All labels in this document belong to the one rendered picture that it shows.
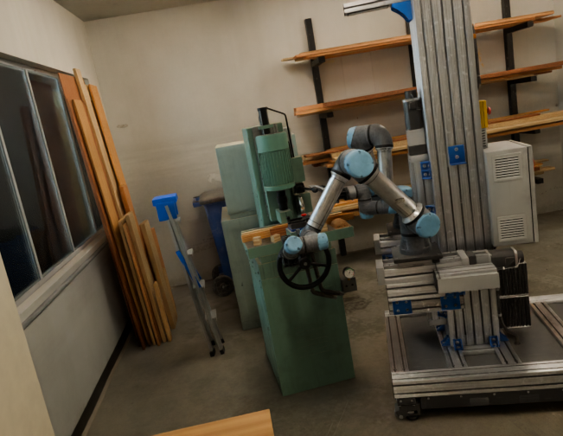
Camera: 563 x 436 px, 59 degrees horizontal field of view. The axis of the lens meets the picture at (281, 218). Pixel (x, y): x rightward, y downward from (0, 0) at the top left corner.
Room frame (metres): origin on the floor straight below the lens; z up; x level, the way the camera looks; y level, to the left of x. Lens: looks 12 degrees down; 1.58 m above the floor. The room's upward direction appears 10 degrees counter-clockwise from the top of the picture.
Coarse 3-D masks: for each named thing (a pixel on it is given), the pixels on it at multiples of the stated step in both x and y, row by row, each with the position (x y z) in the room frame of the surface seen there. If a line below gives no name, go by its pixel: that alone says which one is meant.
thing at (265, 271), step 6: (318, 252) 2.66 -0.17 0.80; (330, 252) 2.67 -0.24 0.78; (258, 258) 2.74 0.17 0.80; (318, 258) 2.66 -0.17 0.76; (324, 258) 2.67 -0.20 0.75; (258, 264) 2.63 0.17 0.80; (264, 264) 2.62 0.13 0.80; (270, 264) 2.62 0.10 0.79; (276, 264) 2.63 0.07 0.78; (282, 264) 2.63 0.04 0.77; (258, 270) 2.66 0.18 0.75; (264, 270) 2.61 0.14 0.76; (270, 270) 2.62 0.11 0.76; (276, 270) 2.62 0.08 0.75; (288, 270) 2.64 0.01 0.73; (294, 270) 2.64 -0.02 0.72; (300, 270) 2.65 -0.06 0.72; (264, 276) 2.61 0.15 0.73; (270, 276) 2.62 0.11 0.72; (276, 276) 2.62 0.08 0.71
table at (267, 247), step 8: (328, 224) 2.84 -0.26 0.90; (328, 232) 2.68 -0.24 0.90; (336, 232) 2.68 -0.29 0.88; (344, 232) 2.69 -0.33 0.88; (352, 232) 2.70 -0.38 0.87; (264, 240) 2.71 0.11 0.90; (280, 240) 2.65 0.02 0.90; (328, 240) 2.67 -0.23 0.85; (248, 248) 2.61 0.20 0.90; (256, 248) 2.61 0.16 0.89; (264, 248) 2.62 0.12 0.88; (272, 248) 2.63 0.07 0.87; (280, 248) 2.63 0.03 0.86; (248, 256) 2.61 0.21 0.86; (256, 256) 2.61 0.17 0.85
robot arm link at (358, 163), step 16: (352, 160) 2.10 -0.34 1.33; (368, 160) 2.10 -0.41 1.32; (352, 176) 2.15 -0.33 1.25; (368, 176) 2.11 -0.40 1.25; (384, 176) 2.15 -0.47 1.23; (384, 192) 2.13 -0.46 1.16; (400, 192) 2.15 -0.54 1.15; (400, 208) 2.14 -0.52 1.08; (416, 208) 2.15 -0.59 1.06; (416, 224) 2.13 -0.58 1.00; (432, 224) 2.13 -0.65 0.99
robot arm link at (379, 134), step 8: (376, 128) 2.66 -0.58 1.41; (384, 128) 2.67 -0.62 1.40; (376, 136) 2.65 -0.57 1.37; (384, 136) 2.64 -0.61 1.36; (376, 144) 2.65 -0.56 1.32; (384, 144) 2.63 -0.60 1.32; (392, 144) 2.64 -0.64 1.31; (384, 152) 2.63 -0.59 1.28; (384, 160) 2.63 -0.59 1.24; (384, 168) 2.62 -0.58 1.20; (392, 168) 2.64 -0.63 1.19; (392, 176) 2.62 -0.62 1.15; (376, 208) 2.62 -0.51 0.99; (384, 208) 2.59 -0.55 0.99; (392, 208) 2.57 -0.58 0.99
